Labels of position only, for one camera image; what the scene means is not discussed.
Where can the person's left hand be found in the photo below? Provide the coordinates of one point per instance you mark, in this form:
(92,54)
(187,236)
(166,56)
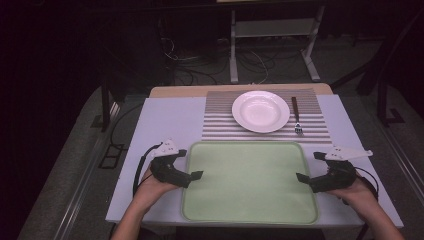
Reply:
(151,190)

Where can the white plate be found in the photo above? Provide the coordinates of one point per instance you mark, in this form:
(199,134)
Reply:
(260,111)

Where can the striped placemat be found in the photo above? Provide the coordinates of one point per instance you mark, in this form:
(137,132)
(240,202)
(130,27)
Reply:
(216,123)

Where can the metal floor rail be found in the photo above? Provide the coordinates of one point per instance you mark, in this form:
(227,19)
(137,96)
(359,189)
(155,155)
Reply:
(83,186)
(403,166)

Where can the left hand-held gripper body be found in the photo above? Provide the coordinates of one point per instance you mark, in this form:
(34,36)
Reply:
(168,173)

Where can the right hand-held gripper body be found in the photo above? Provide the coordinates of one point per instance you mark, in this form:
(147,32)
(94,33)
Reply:
(336,178)

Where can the light green mat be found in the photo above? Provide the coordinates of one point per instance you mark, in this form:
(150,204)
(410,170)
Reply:
(250,183)

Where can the black floor stand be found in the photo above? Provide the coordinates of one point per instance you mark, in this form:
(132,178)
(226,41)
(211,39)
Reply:
(106,106)
(383,100)

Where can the grey metal stand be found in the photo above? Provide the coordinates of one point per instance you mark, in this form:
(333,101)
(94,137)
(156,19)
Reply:
(273,28)

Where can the person's right hand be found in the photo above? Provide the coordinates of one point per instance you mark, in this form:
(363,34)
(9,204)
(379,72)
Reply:
(358,195)

